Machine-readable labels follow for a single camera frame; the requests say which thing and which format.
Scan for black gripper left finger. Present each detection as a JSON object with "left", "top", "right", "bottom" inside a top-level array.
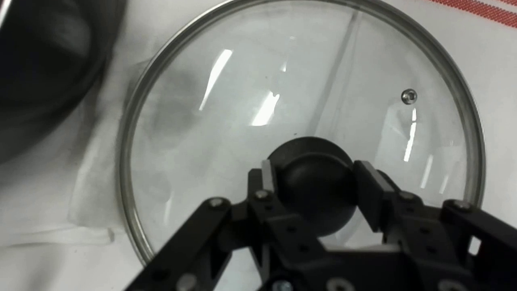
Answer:
[{"left": 124, "top": 158, "right": 326, "bottom": 291}]

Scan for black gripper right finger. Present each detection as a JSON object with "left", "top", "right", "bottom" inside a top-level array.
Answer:
[{"left": 350, "top": 158, "right": 517, "bottom": 291}]

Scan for glass lid with black knob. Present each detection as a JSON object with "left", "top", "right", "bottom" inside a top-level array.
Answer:
[{"left": 114, "top": 0, "right": 487, "bottom": 268}]

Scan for black cooking pot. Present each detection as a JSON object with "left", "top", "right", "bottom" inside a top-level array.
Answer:
[{"left": 0, "top": 0, "right": 129, "bottom": 165}]

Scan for white towel with red stripes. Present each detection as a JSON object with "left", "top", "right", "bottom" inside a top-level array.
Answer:
[{"left": 66, "top": 0, "right": 517, "bottom": 249}]

